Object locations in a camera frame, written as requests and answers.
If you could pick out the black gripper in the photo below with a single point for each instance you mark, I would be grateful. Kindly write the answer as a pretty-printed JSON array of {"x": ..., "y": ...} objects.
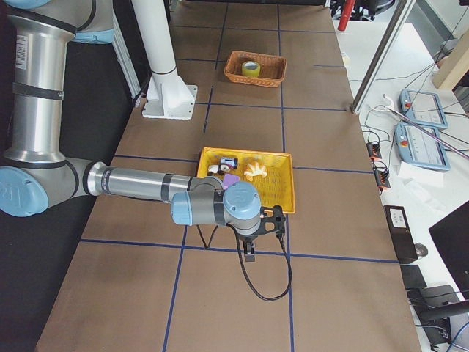
[{"x": 249, "y": 242}]

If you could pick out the yellow tape roll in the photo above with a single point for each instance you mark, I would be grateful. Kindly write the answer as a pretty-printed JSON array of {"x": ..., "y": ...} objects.
[{"x": 250, "y": 69}]

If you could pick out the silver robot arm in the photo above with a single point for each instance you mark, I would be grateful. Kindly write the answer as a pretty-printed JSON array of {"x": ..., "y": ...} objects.
[{"x": 38, "y": 176}]

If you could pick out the yellow wicker basket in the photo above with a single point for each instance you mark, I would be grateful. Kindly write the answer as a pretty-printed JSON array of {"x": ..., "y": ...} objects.
[{"x": 276, "y": 188}]

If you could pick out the brown wicker basket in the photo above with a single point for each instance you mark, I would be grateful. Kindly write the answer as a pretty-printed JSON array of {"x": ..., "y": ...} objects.
[{"x": 271, "y": 71}]

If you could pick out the purple foam block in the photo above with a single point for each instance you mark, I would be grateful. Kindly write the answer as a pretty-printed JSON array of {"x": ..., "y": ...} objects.
[{"x": 229, "y": 180}]

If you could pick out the toy croissant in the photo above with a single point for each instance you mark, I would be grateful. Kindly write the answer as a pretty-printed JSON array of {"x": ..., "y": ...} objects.
[{"x": 254, "y": 169}]

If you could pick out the toy panda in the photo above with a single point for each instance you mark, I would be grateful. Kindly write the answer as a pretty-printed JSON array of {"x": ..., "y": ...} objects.
[{"x": 217, "y": 169}]

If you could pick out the black power strip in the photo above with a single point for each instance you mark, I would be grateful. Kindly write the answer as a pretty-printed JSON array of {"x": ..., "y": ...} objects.
[{"x": 380, "y": 169}]

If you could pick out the black power box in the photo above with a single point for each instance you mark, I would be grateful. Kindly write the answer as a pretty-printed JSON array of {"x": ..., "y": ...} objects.
[{"x": 400, "y": 234}]

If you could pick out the black monitor stand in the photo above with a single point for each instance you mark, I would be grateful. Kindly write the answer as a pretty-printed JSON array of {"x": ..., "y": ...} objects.
[{"x": 439, "y": 305}]

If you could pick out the lower teach pendant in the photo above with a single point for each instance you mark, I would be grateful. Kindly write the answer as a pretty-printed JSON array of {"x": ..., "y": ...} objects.
[{"x": 420, "y": 149}]

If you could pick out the teach pendant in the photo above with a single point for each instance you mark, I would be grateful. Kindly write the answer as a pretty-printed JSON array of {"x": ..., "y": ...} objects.
[
  {"x": 423, "y": 108},
  {"x": 420, "y": 149}
]

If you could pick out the black monitor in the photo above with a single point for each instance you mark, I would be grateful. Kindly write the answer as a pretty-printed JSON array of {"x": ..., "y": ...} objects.
[{"x": 450, "y": 236}]

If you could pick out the upper teach pendant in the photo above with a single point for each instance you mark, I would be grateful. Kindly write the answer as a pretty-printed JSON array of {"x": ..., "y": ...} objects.
[{"x": 423, "y": 108}]

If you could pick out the red cylinder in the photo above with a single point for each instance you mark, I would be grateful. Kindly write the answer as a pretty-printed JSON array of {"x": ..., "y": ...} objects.
[{"x": 346, "y": 11}]

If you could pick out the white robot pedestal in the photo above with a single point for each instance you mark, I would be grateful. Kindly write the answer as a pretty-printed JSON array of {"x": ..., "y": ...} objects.
[{"x": 168, "y": 96}]

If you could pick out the aluminium frame post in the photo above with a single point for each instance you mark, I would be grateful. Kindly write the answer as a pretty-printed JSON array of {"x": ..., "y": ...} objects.
[{"x": 391, "y": 33}]

